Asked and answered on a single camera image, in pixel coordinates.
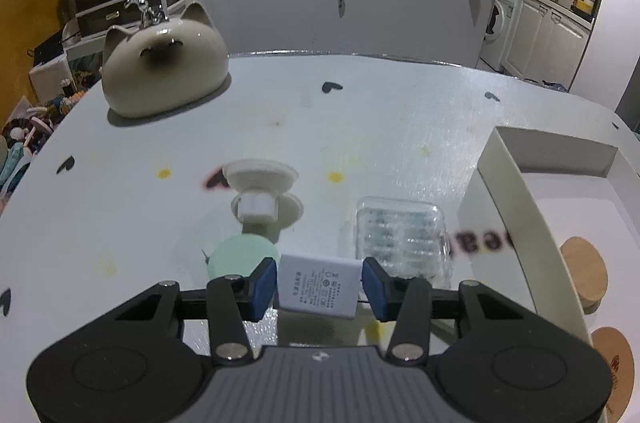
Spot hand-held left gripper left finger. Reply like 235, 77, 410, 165
111, 257, 278, 365

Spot light wooden round coaster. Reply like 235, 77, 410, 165
558, 236, 610, 313

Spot clear plastic blister pack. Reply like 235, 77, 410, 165
355, 196, 454, 290

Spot brown round coaster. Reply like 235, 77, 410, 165
589, 326, 637, 423

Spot white cardboard box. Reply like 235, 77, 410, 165
457, 126, 640, 423

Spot white washing machine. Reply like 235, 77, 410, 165
481, 0, 524, 72

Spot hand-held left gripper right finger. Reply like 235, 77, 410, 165
361, 257, 532, 364

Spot pile of slippers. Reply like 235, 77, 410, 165
0, 90, 78, 209

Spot mint green round disc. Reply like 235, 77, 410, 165
206, 235, 279, 290

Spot cat-shaped ceramic jar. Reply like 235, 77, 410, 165
101, 0, 231, 119

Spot white plastic suction holder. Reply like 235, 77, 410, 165
222, 158, 305, 230

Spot white kitchen base cabinets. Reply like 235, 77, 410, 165
502, 0, 594, 93

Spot white power adapter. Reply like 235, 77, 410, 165
276, 253, 365, 320

